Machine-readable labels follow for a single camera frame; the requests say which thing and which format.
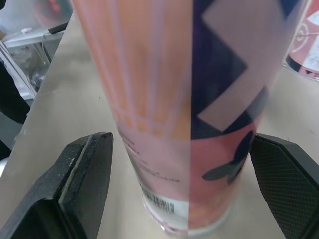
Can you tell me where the pink and navy patterned tube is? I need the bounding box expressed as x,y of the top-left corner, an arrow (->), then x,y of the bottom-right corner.
70,0 -> 307,237

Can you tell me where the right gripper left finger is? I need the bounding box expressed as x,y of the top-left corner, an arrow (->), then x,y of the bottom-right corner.
0,132 -> 114,239

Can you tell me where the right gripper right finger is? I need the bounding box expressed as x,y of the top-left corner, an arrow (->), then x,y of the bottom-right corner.
251,132 -> 319,239

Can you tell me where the person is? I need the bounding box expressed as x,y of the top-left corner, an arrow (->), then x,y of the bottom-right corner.
0,59 -> 30,160

